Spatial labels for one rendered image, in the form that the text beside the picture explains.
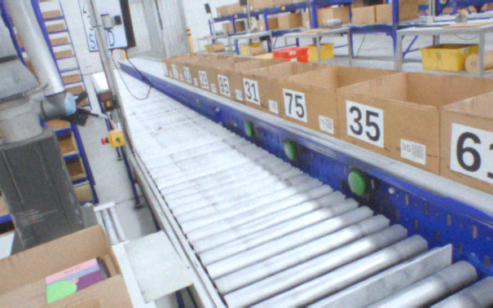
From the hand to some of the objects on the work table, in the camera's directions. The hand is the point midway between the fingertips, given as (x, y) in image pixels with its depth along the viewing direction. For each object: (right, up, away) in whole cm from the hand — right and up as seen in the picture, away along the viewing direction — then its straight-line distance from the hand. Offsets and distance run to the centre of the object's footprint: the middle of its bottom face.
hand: (106, 116), depth 190 cm
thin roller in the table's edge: (+27, -43, -63) cm, 81 cm away
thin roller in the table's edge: (+24, -44, -64) cm, 81 cm away
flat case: (+29, -52, -98) cm, 115 cm away
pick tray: (+21, -56, -101) cm, 118 cm away
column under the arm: (+6, -45, -63) cm, 77 cm away
